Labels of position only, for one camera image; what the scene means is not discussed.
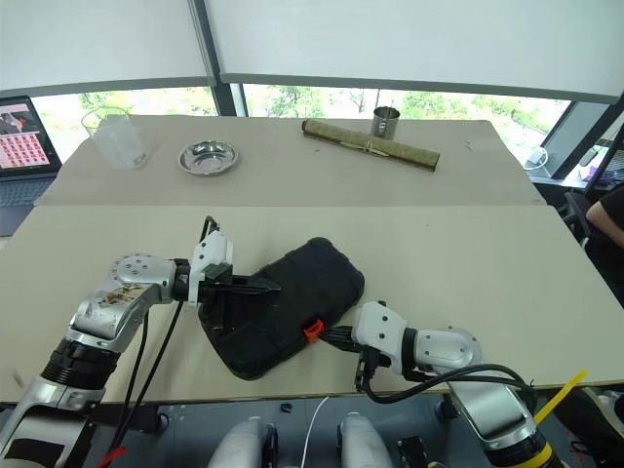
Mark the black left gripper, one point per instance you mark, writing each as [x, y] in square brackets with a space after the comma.
[217, 285]

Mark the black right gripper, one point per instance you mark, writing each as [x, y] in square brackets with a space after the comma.
[373, 363]

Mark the black plastic tool case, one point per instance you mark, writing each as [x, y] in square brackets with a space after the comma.
[302, 297]

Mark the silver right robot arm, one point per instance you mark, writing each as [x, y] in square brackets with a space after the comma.
[448, 346]

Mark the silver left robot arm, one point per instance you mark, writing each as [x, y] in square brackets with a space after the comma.
[97, 317]

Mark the silver rounded robot leg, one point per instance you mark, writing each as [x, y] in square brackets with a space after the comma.
[244, 446]
[365, 446]

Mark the shallow steel bowl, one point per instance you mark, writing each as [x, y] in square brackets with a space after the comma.
[208, 157]

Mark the rolled bamboo mat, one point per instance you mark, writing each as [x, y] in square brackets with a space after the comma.
[370, 145]

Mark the clear plastic measuring cup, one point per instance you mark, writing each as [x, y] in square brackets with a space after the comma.
[119, 141]

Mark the steel cup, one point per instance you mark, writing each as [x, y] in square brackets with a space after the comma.
[386, 122]

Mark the red zip tie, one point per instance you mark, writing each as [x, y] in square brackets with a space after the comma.
[113, 456]

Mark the black office chair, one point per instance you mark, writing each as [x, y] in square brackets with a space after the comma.
[577, 214]

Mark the open laptop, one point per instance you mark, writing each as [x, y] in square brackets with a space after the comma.
[22, 141]

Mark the person in black shirt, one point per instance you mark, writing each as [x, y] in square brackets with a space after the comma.
[607, 234]

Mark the white roller blind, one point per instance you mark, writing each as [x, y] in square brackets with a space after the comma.
[97, 34]
[414, 34]

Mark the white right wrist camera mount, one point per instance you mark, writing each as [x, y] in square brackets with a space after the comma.
[378, 326]

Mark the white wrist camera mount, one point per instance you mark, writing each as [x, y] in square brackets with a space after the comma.
[209, 251]
[378, 326]

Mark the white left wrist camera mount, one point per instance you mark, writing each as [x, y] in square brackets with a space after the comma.
[209, 251]

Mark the black table frame bar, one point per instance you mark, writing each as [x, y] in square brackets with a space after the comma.
[141, 419]

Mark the dark window frame post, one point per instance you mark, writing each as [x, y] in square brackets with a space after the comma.
[205, 39]

